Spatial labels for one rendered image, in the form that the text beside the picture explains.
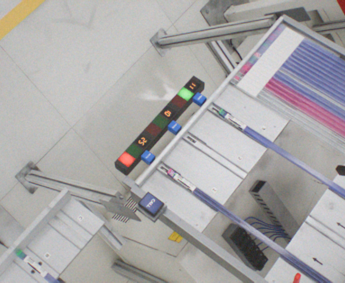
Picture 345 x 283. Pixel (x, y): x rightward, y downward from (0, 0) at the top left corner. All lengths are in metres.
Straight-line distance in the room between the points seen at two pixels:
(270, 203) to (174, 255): 0.33
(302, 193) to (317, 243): 0.54
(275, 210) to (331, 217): 0.38
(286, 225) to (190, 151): 0.50
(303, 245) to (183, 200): 0.31
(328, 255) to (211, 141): 0.40
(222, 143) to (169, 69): 0.89
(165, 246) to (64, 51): 0.81
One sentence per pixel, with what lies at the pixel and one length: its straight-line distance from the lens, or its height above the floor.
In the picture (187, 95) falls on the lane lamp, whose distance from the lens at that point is 1.59.
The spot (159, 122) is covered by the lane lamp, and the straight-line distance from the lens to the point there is 1.55.
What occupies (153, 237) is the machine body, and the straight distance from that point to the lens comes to 1.85.
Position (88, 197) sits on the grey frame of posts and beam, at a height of 0.51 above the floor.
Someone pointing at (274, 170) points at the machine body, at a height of 0.62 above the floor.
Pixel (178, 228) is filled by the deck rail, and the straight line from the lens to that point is 1.42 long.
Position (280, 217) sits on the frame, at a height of 0.66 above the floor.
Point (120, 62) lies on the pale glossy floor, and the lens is 2.24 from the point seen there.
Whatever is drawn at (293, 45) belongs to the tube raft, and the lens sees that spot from 1.70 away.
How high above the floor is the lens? 1.96
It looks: 56 degrees down
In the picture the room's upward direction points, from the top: 94 degrees clockwise
